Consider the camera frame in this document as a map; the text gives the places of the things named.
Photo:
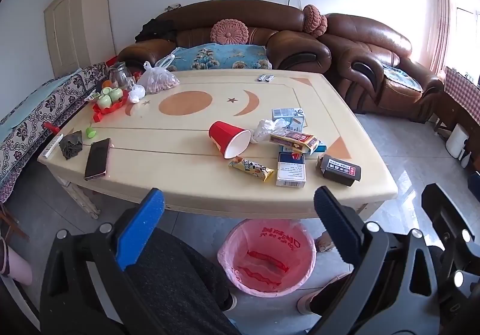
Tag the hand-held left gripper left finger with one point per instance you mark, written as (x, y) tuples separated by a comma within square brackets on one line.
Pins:
[(140, 226)]

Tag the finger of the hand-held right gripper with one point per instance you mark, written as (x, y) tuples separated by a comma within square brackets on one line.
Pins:
[(446, 215)]

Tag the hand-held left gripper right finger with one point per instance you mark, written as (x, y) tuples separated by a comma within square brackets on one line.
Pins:
[(337, 224)]

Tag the black box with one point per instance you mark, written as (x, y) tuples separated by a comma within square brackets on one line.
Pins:
[(339, 172)]

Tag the pink trash bin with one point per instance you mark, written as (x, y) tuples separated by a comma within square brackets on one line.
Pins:
[(262, 267)]

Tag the red and yellow box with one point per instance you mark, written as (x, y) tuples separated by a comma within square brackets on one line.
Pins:
[(296, 140)]

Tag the yellow snack wrapper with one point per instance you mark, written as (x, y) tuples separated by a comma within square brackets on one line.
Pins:
[(249, 167)]

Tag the clear plastic wrap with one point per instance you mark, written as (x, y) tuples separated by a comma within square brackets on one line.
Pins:
[(262, 128)]

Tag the red paper cup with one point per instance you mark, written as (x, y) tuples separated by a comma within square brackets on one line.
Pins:
[(221, 134)]

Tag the person's left leg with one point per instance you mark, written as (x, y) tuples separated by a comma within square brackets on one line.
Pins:
[(180, 282)]

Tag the person's leg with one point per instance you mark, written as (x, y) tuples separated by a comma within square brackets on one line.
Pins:
[(180, 282), (330, 293)]

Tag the blue and white box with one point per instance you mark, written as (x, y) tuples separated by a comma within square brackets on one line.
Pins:
[(290, 173)]

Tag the person's right leg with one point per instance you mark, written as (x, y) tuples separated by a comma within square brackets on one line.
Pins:
[(330, 293)]

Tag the light blue medicine box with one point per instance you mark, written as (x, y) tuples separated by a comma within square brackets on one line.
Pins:
[(320, 148)]

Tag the black smartphone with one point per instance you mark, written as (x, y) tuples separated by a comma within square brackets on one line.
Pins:
[(96, 158)]

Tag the beige slipper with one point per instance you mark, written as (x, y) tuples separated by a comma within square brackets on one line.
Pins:
[(303, 304), (230, 301)]

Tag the brown wooden cabinet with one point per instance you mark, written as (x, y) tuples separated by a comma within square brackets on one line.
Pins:
[(448, 110)]

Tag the small green plastic piece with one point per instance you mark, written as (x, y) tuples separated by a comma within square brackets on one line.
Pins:
[(90, 131)]

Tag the dark crumpled cloth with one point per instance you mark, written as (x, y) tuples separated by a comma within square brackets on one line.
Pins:
[(71, 143)]

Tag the red tea tray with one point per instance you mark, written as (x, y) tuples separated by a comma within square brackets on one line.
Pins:
[(98, 115)]

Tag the white remote control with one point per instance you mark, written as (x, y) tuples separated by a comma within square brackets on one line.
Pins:
[(52, 146)]

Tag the small milk carton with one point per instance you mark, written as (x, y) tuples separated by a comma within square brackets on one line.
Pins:
[(287, 115)]

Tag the red checkered tablecloth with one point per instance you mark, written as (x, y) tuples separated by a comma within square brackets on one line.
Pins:
[(463, 89)]

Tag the green tea cup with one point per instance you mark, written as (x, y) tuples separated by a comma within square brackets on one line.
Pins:
[(114, 94), (105, 101)]

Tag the small white plastic bag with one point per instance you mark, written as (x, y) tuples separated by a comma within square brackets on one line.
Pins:
[(135, 94)]

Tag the red plastic tool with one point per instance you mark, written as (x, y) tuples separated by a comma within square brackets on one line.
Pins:
[(50, 126)]

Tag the blue armchair seat cloth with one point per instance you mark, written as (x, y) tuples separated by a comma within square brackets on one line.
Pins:
[(403, 78)]

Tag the plastic bag of nuts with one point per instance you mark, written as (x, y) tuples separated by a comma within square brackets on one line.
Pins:
[(161, 82)]

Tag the glass jar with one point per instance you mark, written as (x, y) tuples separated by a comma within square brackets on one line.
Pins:
[(120, 74)]

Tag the floral patterned blanket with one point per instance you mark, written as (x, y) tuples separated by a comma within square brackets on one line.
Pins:
[(33, 113)]

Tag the window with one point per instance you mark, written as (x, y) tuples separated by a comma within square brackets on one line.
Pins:
[(467, 39)]

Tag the blue floral cushion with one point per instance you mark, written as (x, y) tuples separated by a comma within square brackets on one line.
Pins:
[(225, 55)]

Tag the brown leather armchair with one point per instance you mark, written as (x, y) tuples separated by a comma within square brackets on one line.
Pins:
[(375, 35)]

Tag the dark clothes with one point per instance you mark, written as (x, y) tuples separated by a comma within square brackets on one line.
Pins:
[(153, 29)]

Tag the pink curtain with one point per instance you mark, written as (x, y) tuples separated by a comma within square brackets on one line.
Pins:
[(444, 12)]

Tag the pink round cushion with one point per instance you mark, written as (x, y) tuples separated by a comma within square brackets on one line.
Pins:
[(229, 32), (313, 20)]

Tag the cream wardrobe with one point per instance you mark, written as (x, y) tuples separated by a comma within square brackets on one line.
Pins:
[(82, 20)]

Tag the brown leather sofa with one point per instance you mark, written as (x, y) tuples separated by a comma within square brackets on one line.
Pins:
[(243, 10)]

